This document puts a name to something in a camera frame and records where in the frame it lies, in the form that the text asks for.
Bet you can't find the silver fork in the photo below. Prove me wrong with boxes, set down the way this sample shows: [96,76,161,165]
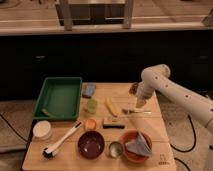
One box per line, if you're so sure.
[121,109,152,114]

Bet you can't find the yellow banana toy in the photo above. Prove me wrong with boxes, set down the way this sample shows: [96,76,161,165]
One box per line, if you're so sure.
[105,98,118,117]

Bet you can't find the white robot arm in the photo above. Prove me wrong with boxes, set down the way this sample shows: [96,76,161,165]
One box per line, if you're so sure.
[136,64,213,171]

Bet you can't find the green plastic tray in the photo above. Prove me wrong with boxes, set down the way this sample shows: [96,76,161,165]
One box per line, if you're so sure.
[33,77,82,121]

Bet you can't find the green item in tray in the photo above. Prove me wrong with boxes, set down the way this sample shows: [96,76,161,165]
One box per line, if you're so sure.
[42,109,54,117]

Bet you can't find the brown pine cone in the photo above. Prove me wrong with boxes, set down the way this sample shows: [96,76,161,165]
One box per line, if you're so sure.
[129,82,139,95]

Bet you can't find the black and wood block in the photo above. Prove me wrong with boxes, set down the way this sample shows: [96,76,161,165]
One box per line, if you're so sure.
[103,117,125,129]

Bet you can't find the grey cloth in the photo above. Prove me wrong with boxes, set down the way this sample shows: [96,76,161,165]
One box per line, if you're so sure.
[125,132,152,157]

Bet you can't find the orange bowl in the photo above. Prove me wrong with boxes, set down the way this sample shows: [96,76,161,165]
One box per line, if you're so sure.
[120,130,152,164]

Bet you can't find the green plastic cup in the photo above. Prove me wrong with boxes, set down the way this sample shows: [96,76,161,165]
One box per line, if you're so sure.
[86,99,98,114]

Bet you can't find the small metal cup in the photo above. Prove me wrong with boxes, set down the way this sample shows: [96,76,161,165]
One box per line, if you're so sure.
[109,141,123,158]

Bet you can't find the small orange cup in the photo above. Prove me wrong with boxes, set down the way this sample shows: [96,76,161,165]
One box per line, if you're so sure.
[84,119,97,131]

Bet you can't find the dark purple bowl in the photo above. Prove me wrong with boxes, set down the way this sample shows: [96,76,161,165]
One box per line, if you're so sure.
[78,131,105,159]

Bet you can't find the white small bowl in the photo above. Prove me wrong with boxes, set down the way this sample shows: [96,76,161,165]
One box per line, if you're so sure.
[33,121,52,140]

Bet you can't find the white dish brush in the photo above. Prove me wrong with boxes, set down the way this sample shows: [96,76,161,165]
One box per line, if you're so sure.
[43,122,82,159]

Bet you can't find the black cable right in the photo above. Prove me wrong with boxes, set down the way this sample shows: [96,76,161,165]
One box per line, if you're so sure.
[169,114,201,171]

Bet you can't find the black cable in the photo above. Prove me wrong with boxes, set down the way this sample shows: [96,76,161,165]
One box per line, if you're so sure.
[0,113,30,144]
[169,114,201,171]

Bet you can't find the white stool frame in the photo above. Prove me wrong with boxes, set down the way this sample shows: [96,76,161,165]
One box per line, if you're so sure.
[55,0,134,30]

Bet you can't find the black cable left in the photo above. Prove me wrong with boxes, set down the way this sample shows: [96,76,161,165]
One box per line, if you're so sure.
[0,113,30,144]

